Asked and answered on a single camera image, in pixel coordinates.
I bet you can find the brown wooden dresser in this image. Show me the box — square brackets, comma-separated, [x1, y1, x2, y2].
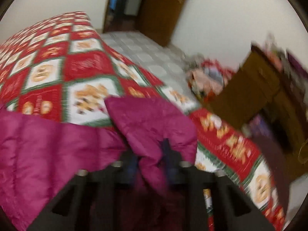
[210, 44, 307, 172]

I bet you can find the red checkered bed quilt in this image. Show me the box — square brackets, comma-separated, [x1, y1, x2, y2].
[1, 12, 285, 230]

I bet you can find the magenta down jacket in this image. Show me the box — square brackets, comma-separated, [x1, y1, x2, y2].
[1, 96, 197, 230]

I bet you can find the clutter on dresser top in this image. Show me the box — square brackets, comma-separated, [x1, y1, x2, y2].
[263, 33, 307, 79]

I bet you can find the brown wooden door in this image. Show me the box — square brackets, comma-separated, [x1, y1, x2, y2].
[136, 0, 185, 47]

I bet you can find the pile of clothes on floor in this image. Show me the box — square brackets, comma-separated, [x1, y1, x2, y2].
[185, 58, 236, 102]

